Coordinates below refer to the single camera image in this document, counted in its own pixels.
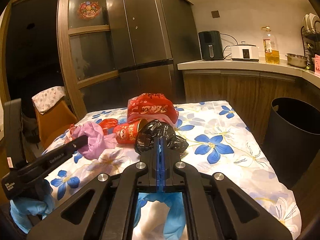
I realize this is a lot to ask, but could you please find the cooking oil bottle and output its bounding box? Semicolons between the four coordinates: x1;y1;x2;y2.
262;26;280;64

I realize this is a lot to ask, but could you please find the polka dot cloth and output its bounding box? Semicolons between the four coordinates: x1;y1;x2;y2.
32;86;67;114

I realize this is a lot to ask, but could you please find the stainless steel bowl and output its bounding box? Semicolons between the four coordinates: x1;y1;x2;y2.
286;53;308;68

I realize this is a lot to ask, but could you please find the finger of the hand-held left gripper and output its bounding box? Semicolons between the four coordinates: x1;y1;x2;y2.
65;135;89;156

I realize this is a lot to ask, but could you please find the black dish rack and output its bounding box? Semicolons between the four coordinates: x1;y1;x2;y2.
301;21;320;68

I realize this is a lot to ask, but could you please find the large red plastic bag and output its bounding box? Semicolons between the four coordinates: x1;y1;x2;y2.
127;93;180;130

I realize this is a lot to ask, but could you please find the white electric cooker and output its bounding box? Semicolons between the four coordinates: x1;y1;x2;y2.
230;41;260;62

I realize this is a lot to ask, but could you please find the dark grey refrigerator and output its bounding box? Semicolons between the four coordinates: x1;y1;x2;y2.
106;0;200;105

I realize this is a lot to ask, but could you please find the black air fryer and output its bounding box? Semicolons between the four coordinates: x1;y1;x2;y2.
198;31;224;61

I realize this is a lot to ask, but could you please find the light blue disposable glove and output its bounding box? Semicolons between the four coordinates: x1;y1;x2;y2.
135;192;188;240

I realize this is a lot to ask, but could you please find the white stone countertop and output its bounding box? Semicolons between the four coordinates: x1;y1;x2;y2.
177;60;320;89

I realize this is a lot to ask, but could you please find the black trash bin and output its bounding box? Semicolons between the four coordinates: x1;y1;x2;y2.
261;97;320;189

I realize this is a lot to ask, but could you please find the black plastic bag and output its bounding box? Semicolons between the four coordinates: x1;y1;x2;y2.
135;119;189;157

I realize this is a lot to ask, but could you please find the red door decoration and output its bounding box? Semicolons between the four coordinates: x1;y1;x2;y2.
77;0;102;20

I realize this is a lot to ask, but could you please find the red paper cup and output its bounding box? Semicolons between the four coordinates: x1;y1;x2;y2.
114;119;148;145

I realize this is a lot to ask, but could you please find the person's left hand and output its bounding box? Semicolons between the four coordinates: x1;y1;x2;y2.
10;186;57;234

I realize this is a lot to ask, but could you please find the orange chair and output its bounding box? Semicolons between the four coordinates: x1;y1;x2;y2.
35;100;78;150

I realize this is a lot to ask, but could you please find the wooden glass sliding door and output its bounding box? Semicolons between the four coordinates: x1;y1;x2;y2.
57;0;120;120

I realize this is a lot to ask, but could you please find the blue floral tablecloth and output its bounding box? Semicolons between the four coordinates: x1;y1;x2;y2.
41;100;302;240

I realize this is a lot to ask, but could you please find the small red plastic bag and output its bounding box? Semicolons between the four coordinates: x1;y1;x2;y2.
98;119;118;137

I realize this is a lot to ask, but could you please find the wooden base cabinet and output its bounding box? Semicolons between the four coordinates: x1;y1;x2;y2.
182;70;320;143

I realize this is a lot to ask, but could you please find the pink plastic bag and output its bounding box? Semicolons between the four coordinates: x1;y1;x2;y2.
71;122;118;160

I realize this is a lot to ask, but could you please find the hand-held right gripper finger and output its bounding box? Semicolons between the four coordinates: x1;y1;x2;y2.
161;137;293;240
26;135;161;240

